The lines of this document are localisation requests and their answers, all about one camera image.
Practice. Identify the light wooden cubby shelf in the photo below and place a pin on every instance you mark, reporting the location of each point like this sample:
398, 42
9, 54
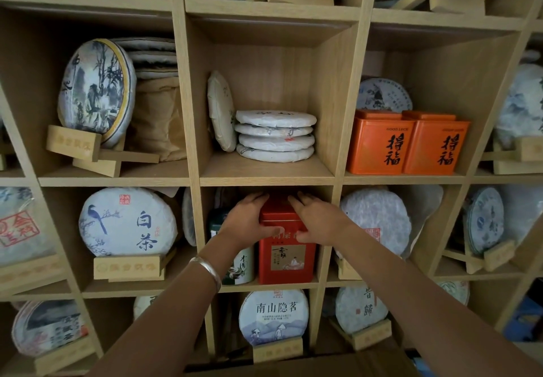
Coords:
267, 169

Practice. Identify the brown paper bag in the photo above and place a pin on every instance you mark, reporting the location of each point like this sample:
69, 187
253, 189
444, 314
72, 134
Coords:
157, 122

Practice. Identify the blue plastic stool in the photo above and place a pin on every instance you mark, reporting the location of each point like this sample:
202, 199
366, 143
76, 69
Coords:
526, 319

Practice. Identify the figure print tea cake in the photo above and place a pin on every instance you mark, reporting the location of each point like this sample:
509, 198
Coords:
384, 94

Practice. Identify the dark landscape print tea cake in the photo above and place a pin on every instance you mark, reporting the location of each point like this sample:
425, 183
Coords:
46, 325

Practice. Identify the person's right thumb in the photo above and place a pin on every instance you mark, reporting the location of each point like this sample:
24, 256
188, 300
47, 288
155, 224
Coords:
304, 236

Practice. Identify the person's right hand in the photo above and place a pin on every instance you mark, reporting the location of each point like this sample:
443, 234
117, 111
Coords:
324, 221

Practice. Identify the white wrapped tea cake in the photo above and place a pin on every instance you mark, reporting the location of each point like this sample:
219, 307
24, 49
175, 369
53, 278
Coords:
271, 131
153, 58
424, 207
273, 156
189, 219
275, 118
521, 211
142, 305
146, 44
278, 143
220, 111
158, 72
456, 291

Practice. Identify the person's left thumb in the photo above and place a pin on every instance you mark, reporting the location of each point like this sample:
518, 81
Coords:
273, 233

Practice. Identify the person's left hand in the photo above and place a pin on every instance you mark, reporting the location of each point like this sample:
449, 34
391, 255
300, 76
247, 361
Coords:
242, 224

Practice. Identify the grey mottled tea cake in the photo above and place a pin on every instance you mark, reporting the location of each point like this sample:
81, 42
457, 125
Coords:
377, 215

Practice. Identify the orange square tea tin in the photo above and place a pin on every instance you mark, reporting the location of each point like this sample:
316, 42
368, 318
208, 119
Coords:
377, 147
437, 147

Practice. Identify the red square tea tin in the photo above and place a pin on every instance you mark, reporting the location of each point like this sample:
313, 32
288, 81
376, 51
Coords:
286, 258

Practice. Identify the person's left forearm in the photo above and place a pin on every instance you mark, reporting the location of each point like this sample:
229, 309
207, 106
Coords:
169, 321

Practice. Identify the white and green tea canister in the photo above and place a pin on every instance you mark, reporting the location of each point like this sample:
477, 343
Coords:
242, 268

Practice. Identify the person's right middle finger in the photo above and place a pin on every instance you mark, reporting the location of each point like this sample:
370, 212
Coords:
309, 198

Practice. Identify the person's right forearm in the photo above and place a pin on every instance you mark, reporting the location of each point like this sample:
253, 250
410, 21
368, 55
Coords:
424, 304

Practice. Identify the red seal print tea cake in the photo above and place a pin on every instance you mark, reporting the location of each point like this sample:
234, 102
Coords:
21, 228

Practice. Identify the ink painting tea cake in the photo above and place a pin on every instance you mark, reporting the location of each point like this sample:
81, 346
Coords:
95, 90

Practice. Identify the blue mountain print tea cake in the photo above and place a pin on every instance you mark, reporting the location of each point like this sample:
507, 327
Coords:
521, 105

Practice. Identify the grey tea cake black script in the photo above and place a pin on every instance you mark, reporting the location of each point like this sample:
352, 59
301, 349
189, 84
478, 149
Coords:
360, 308

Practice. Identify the bird print tea cake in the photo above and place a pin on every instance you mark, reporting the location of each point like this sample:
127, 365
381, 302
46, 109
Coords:
127, 221

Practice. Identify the blue hills print tea cake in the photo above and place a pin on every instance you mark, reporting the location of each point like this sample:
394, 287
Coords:
273, 315

